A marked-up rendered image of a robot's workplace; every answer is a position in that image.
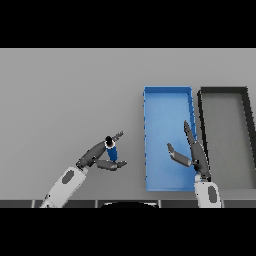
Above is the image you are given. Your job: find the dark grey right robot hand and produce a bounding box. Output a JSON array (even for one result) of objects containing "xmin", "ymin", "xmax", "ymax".
[{"xmin": 166, "ymin": 120, "xmax": 212, "ymax": 182}]

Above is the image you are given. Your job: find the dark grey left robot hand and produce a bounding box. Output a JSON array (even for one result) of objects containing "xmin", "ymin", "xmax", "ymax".
[{"xmin": 75, "ymin": 130, "xmax": 128, "ymax": 172}]

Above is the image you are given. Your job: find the blue pipe with dark end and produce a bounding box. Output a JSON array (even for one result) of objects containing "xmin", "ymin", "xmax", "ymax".
[{"xmin": 104, "ymin": 135, "xmax": 119, "ymax": 163}]

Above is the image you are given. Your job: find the dark grey rectangular bin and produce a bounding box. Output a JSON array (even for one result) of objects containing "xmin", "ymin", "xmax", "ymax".
[{"xmin": 196, "ymin": 86, "xmax": 256, "ymax": 191}]

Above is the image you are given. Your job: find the blue rectangular bin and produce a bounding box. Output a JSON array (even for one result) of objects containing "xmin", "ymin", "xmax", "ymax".
[{"xmin": 142, "ymin": 85, "xmax": 200, "ymax": 193}]

